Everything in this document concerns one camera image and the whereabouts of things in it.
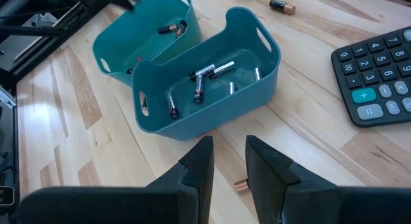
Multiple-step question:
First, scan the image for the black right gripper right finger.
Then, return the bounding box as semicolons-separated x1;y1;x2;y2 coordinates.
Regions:
245;135;411;224

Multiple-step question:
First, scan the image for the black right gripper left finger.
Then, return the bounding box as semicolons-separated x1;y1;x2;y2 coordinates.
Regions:
14;135;215;224

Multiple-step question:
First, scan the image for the bright teal plastic bin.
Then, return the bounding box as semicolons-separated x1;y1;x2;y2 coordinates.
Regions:
92;0;202;87

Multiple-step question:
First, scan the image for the copper black Duracell battery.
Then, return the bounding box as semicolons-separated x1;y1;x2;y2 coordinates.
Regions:
157;23;178;35

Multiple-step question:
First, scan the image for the dark blue-teal plastic bin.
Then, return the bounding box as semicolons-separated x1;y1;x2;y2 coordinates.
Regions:
131;6;282;141

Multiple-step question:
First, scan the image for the silver black Energizer battery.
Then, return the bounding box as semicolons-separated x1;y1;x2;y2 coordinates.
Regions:
193;74;206;105

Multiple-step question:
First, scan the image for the black desk calculator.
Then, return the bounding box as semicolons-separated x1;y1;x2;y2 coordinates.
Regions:
330;26;411;128

